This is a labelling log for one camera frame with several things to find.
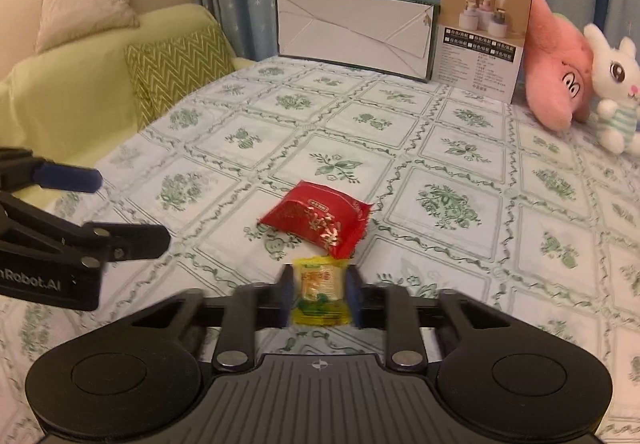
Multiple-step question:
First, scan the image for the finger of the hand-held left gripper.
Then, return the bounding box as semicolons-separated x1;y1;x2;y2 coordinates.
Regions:
0;190;172;271
0;147;105;195

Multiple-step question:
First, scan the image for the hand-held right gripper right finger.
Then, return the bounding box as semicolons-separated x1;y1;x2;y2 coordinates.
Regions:
345;265;518;373

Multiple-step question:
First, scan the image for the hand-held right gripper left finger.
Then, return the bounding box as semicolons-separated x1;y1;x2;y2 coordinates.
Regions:
125;264;296;373

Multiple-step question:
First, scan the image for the yellow green snack packet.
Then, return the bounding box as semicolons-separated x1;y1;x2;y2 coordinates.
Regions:
291;256;351;328

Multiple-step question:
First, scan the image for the green covered sofa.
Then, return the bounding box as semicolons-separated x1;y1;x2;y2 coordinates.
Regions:
0;2;256;206

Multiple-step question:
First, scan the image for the large red snack packet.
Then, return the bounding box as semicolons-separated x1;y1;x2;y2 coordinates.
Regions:
257;179;375;260

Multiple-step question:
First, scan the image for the floral tablecloth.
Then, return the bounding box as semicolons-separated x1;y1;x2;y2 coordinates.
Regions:
0;55;640;444

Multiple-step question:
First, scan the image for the green zigzag pillow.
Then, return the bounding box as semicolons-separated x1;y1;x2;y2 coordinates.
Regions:
123;23;237;130

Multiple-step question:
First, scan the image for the beige pillow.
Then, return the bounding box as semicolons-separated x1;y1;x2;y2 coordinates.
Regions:
33;0;141;55

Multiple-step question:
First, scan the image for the white box with green rim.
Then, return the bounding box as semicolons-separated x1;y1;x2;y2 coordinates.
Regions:
274;0;440;84

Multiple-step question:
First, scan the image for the brown cardboard product box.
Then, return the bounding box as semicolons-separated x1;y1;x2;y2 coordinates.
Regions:
430;0;534;104

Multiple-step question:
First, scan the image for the pink plush toy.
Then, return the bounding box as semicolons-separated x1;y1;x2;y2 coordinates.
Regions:
522;0;599;133

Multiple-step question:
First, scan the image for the white rabbit plush toy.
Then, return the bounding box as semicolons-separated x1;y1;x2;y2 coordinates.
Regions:
582;22;640;156

